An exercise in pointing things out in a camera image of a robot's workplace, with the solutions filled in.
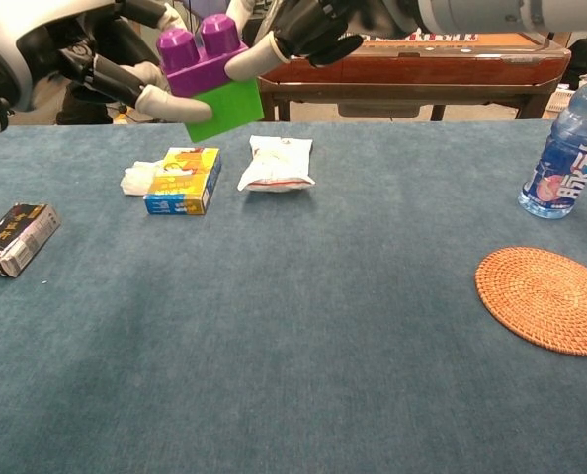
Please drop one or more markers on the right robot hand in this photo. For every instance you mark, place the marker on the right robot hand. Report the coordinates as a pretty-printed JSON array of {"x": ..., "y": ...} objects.
[{"x": 313, "y": 29}]

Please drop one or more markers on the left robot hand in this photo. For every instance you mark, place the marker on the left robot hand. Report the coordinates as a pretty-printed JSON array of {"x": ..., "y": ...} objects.
[{"x": 51, "y": 29}]

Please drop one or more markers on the green toy brick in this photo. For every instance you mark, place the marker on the green toy brick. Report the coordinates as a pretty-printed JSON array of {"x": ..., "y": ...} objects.
[{"x": 229, "y": 111}]

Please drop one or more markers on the purple toy brick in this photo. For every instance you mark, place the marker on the purple toy brick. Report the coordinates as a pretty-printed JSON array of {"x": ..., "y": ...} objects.
[{"x": 199, "y": 69}]

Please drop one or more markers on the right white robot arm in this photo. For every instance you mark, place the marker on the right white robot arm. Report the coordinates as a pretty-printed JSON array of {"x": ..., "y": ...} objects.
[{"x": 471, "y": 12}]

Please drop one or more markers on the person in black trousers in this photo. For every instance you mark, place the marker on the person in black trousers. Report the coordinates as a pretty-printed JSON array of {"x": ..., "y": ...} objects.
[{"x": 83, "y": 116}]

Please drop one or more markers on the row of face-up mahjong tiles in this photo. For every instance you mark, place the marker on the row of face-up mahjong tiles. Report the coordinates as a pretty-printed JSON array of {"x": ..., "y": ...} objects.
[{"x": 422, "y": 37}]

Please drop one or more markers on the brown mahjong table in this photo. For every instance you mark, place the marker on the brown mahjong table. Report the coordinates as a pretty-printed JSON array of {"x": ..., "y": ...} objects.
[{"x": 422, "y": 74}]

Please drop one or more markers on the white snack bag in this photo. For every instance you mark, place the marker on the white snack bag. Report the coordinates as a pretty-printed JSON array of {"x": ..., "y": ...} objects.
[{"x": 276, "y": 165}]

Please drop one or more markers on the yellow and blue carton box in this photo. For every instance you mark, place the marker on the yellow and blue carton box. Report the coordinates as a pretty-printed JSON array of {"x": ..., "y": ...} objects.
[{"x": 187, "y": 182}]

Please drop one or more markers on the black and purple carton box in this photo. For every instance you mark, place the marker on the black and purple carton box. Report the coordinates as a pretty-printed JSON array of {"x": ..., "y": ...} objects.
[{"x": 14, "y": 242}]

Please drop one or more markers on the white plastic basket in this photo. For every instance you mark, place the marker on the white plastic basket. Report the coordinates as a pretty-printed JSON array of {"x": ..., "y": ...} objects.
[{"x": 558, "y": 101}]

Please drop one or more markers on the black bag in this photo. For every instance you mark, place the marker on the black bag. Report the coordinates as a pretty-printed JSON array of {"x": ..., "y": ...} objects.
[{"x": 582, "y": 59}]

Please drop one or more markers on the blue drink bottle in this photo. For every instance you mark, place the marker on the blue drink bottle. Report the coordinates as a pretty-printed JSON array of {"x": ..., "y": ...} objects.
[{"x": 567, "y": 163}]

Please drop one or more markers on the round woven rattan coaster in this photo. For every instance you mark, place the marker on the round woven rattan coaster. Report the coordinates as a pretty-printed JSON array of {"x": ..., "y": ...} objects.
[{"x": 545, "y": 298}]

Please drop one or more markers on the blue table cloth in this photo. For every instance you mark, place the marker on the blue table cloth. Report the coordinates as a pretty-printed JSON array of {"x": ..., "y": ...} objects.
[{"x": 293, "y": 405}]

